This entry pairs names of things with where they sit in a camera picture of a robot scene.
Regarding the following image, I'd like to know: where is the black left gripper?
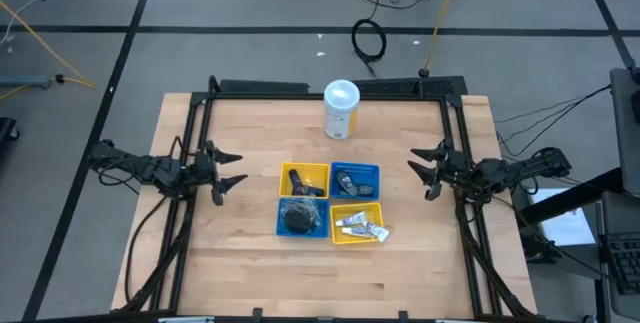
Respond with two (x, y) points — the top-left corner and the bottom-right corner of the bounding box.
(192, 138), (249, 208)

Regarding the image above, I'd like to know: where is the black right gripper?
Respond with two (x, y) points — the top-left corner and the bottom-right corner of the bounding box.
(406, 136), (474, 203)

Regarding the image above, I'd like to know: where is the white and blue toothpaste tube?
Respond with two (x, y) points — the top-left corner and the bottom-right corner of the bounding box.
(362, 221), (390, 243)

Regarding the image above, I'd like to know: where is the bagged black cable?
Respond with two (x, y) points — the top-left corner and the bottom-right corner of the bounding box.
(279, 198), (322, 225)

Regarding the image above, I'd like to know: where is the black round pad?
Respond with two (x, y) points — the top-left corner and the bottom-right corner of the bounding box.
(282, 207), (316, 237)

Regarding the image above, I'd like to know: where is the white and purple toothpaste tube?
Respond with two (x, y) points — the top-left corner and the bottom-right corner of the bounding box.
(334, 211), (370, 228)

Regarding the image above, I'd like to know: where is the blue plastic basket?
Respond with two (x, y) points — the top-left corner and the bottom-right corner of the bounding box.
(329, 161), (382, 202)
(275, 197), (332, 240)

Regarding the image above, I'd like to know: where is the yellow plastic basket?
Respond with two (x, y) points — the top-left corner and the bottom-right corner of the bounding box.
(278, 161), (331, 200)
(329, 201), (387, 246)

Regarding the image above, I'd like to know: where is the white wipes canister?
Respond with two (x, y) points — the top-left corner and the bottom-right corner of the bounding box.
(323, 78), (362, 141)

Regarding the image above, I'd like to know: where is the white flat sheet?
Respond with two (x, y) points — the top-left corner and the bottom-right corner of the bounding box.
(527, 187), (599, 248)

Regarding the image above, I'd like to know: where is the black metal bar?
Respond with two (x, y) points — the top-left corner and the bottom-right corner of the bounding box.
(517, 166), (626, 224)

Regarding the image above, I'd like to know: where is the grey cart panel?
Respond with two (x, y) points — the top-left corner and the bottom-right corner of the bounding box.
(608, 66), (640, 199)

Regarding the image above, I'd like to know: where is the grey laptop computer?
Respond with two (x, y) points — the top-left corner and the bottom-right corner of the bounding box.
(597, 190), (640, 322)

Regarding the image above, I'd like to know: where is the grey metal base bar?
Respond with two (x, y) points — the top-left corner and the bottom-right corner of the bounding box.
(0, 75), (52, 89)

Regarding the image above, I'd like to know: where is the black caster wheel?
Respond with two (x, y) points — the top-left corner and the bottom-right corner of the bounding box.
(0, 116), (21, 143)

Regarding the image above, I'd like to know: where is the black metal table frame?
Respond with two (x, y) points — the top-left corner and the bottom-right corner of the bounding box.
(149, 90), (539, 323)

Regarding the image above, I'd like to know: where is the black perforated mount plate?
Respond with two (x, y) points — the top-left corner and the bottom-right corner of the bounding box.
(357, 75), (469, 98)

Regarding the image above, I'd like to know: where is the black looped floor cable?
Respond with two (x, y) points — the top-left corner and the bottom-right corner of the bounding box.
(349, 0), (401, 78)

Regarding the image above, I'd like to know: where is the yellow floor cable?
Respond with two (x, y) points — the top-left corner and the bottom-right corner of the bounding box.
(0, 0), (97, 102)
(418, 0), (466, 79)

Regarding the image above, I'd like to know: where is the white floor cable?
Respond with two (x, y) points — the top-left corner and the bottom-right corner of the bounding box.
(0, 0), (81, 47)

